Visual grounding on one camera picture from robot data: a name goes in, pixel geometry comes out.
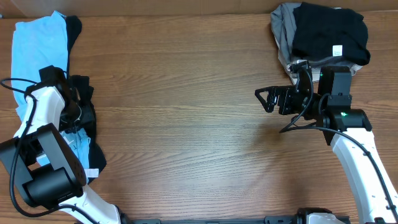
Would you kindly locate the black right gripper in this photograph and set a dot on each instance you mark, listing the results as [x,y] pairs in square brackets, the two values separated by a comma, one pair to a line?
[285,93]

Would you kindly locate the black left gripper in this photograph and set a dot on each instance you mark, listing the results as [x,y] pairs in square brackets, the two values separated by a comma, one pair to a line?
[87,119]

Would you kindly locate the light blue printed t-shirt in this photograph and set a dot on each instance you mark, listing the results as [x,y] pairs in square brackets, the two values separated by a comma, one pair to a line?
[39,44]

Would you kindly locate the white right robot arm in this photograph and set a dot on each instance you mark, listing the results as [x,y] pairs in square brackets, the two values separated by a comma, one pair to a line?
[347,131]

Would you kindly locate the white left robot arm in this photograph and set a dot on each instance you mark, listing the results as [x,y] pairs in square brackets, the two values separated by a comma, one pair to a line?
[45,174]

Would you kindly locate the black garment on left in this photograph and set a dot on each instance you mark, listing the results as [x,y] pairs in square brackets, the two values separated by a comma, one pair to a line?
[88,151]

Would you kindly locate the beige folded garment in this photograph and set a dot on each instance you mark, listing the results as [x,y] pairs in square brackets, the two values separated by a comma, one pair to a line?
[293,76]

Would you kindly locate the grey folded garment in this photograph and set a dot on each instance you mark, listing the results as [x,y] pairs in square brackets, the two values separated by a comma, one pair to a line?
[283,27]

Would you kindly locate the black folded t-shirt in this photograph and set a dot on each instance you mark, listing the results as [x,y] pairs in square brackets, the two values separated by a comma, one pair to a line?
[323,32]

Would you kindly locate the brown cardboard back panel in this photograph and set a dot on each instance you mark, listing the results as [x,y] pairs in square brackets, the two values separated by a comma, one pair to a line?
[88,8]

